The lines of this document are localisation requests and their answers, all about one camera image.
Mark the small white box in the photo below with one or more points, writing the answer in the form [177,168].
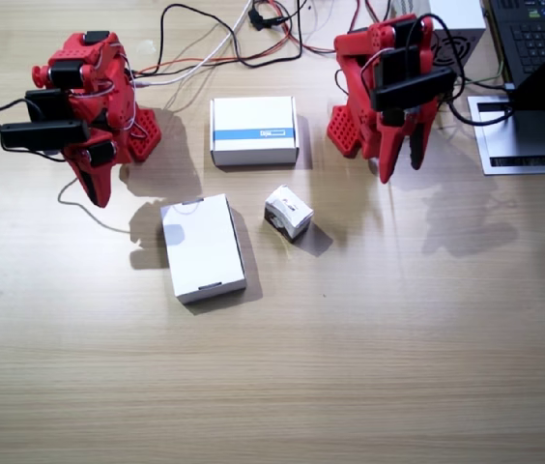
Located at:
[288,212]

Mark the red robot arm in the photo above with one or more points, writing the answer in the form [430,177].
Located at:
[108,72]
[357,72]

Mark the plain white flat box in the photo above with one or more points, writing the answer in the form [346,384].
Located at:
[202,249]

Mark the white box with blue stripe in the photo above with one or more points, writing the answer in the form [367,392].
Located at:
[253,130]

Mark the white power supply with fan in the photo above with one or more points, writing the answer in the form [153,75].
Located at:
[461,19]

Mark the black laptop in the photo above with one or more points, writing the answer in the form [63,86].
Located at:
[543,43]

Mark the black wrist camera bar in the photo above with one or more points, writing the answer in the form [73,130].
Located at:
[43,134]
[412,88]

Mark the silver stand base plate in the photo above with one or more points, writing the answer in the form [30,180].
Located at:
[524,162]

